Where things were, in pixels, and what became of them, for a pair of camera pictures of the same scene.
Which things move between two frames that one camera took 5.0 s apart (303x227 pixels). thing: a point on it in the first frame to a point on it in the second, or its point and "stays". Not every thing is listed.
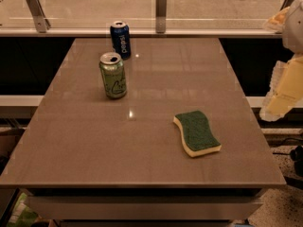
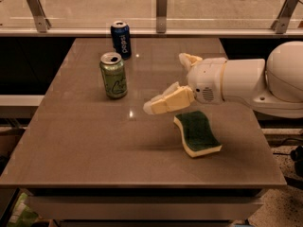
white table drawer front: [143, 207] stays
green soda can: [114, 75] stays
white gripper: [294, 32] to [206, 79]
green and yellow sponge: [196, 133] stays
